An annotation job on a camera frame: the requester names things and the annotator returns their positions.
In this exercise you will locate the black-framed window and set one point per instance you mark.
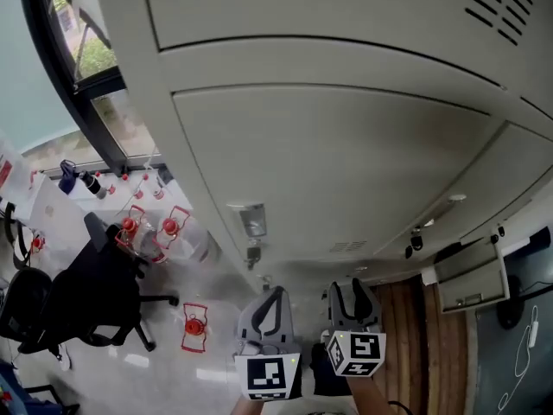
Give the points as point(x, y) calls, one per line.
point(56, 59)

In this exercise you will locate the person's dark trousers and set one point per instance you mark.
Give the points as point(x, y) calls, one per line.
point(328, 370)

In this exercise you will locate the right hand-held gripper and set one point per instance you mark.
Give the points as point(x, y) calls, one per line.
point(363, 346)

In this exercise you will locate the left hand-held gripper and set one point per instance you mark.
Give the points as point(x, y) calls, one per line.
point(268, 374)

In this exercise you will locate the black office chair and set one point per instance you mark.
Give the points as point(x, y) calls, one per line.
point(95, 288)

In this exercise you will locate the frosted glass panel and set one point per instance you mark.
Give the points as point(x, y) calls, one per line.
point(26, 102)

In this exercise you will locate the black flask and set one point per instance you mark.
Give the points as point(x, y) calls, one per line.
point(93, 185)

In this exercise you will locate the row of small clear bottles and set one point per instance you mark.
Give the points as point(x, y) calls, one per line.
point(138, 193)

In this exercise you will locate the wooden slat platform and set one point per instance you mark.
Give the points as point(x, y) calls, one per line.
point(415, 340)

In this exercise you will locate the person's right forearm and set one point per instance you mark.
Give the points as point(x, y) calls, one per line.
point(367, 396)

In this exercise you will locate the person's white shirt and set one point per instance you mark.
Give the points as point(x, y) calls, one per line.
point(302, 406)

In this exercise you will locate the clear water dispenser barrel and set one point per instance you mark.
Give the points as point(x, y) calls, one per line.
point(8, 167)

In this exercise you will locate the dark bag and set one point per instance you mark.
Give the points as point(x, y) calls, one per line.
point(67, 175)

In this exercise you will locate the grey metal locker cabinet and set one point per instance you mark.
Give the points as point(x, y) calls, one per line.
point(324, 145)

